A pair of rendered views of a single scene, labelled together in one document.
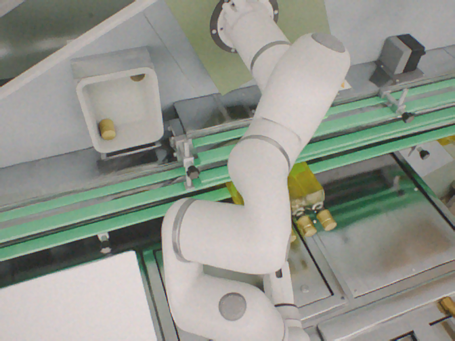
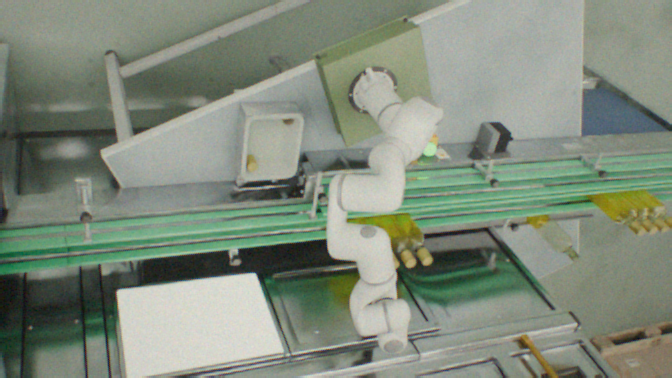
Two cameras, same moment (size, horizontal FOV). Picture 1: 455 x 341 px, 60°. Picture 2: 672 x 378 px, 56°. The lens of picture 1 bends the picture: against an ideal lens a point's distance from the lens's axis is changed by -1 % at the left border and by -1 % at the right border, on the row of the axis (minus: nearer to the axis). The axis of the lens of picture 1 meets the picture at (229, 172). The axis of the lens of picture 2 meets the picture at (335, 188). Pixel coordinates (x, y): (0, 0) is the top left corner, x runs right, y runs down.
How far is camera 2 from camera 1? 0.98 m
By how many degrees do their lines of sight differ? 16
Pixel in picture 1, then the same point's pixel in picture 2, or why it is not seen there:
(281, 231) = (400, 182)
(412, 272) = (498, 318)
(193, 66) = (325, 123)
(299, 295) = not seen: hidden behind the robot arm
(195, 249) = (350, 195)
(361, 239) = (455, 291)
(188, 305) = (341, 233)
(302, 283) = not seen: hidden behind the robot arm
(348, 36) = (449, 117)
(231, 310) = (367, 233)
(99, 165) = (237, 193)
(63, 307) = (195, 305)
